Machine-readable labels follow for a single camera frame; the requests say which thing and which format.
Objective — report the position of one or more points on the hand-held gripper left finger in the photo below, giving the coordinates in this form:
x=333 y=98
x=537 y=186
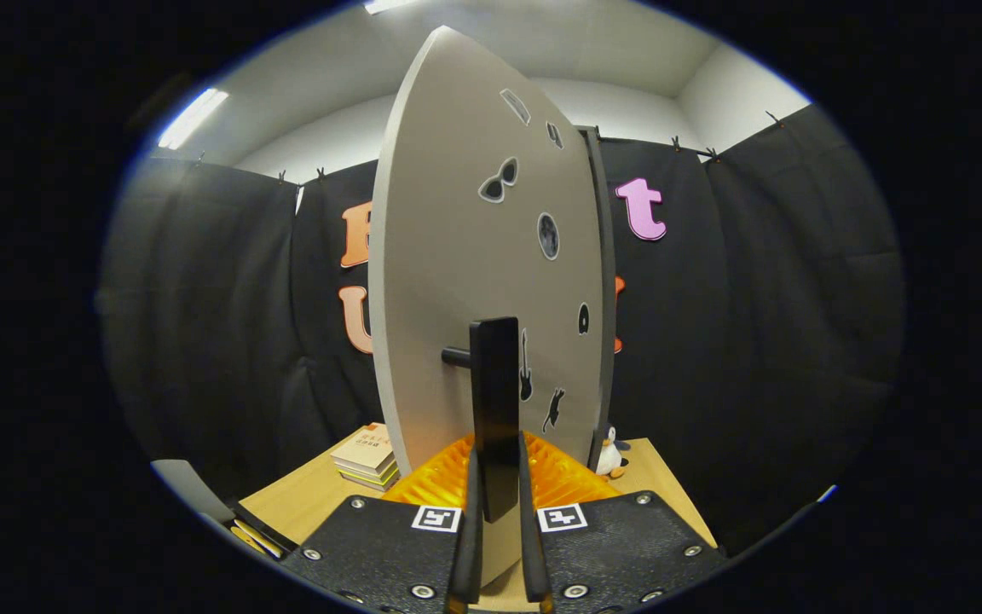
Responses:
x=389 y=546

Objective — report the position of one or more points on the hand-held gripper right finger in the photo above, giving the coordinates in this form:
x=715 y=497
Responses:
x=619 y=546

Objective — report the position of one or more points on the grey shoe cabinet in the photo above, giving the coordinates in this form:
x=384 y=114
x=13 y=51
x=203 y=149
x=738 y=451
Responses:
x=607 y=298

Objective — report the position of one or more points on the beige shoe cabinet door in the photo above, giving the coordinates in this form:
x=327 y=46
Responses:
x=448 y=213

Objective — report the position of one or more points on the yellow edged book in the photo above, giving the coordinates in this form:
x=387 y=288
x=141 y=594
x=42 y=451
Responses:
x=372 y=476

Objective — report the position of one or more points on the penguin plush toy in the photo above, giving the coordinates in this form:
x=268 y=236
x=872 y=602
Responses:
x=609 y=456

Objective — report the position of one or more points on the beige cover book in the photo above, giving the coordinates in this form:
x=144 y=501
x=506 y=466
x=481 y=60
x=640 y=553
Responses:
x=363 y=448

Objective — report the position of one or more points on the black backdrop cloth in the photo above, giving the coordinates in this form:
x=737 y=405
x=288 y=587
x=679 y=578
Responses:
x=755 y=341

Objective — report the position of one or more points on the rectangular ceiling light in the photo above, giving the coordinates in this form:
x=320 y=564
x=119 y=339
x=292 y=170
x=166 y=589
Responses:
x=389 y=5
x=193 y=118

